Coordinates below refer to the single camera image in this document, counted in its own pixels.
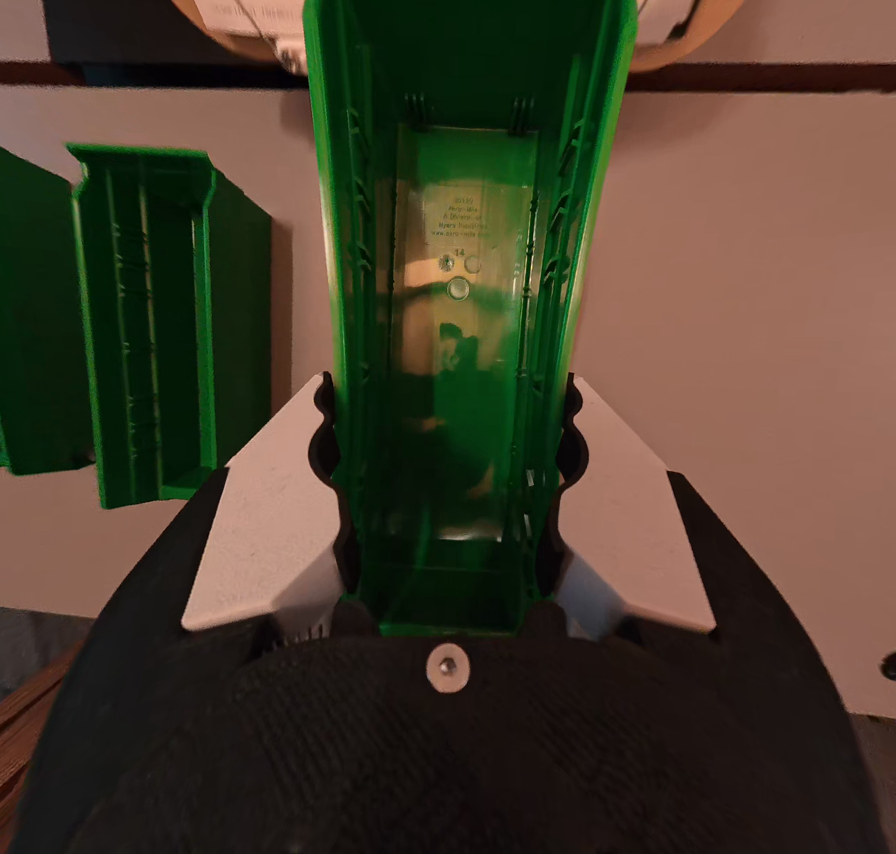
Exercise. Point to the green plastic bin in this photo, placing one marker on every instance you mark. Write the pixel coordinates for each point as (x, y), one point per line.
(462, 203)
(161, 308)
(35, 308)

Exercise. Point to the printed instruction sheet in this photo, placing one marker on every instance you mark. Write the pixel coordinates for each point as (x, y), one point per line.
(238, 0)

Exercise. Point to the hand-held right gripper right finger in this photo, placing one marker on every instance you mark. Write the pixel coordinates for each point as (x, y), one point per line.
(630, 532)

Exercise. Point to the grey desk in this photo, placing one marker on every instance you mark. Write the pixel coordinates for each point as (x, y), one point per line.
(735, 308)

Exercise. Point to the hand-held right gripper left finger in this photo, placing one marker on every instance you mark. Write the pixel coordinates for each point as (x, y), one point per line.
(259, 532)

